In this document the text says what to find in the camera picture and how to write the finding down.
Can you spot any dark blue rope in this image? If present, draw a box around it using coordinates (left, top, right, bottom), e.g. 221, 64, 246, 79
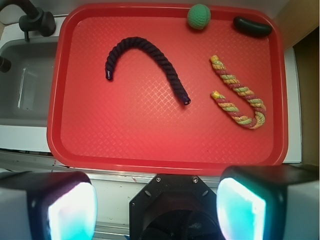
104, 36, 192, 106

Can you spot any grey toy sink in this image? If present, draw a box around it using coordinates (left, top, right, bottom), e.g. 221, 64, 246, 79
0, 37, 58, 127

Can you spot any black oblong toy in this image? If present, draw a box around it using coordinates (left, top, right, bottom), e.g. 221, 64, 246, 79
233, 16, 273, 37

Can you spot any red plastic tray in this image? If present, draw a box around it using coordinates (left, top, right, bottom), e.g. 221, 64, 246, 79
47, 3, 289, 176

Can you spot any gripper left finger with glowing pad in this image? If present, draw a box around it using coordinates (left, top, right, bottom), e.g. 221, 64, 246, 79
0, 171, 98, 240

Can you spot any black faucet knob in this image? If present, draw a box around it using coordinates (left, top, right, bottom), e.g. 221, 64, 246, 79
0, 56, 12, 73

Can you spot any multicolour twisted rope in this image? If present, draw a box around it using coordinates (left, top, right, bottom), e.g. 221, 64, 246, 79
209, 54, 267, 131

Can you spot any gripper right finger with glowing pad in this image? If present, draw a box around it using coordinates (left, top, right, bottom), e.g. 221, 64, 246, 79
216, 164, 320, 240

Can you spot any green textured ball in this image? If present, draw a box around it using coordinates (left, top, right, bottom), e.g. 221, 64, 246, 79
187, 4, 211, 30

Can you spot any black toy faucet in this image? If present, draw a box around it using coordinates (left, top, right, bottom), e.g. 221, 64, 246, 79
0, 0, 56, 42

